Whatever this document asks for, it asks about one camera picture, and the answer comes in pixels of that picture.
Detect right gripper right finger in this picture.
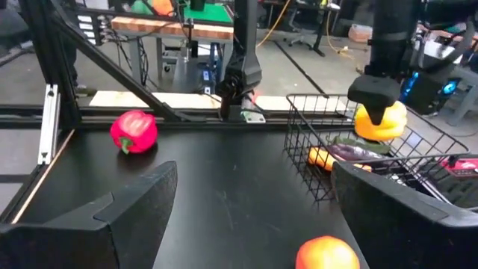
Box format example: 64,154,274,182
331,161,478,269

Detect orange yellow elongated vegetable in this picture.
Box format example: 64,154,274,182
306,146,373,173

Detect yellow bell pepper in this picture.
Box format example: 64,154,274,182
353,100,408,142

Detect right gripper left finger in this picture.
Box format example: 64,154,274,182
0,160,179,269

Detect narrow black wire basket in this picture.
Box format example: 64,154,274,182
283,93,471,210

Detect red bell pepper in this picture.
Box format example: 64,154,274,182
109,109,159,155

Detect long silver frame bracket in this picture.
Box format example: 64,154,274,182
37,84,61,165

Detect wooden workbench green mat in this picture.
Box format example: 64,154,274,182
74,0,235,94

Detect silver mounting bracket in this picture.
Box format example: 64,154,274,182
240,109,267,124

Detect black aluminium table frame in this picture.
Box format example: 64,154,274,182
0,0,359,225

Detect black computer blue lights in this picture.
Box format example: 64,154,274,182
399,70,464,115

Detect black red toolbox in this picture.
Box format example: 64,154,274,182
429,156,478,210

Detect orange fruit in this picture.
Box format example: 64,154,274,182
294,235,361,269

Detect yellow floor cable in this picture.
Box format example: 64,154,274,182
257,0,292,48

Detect purple eggplant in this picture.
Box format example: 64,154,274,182
327,143,385,162

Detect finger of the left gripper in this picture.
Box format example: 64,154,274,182
347,74,403,127

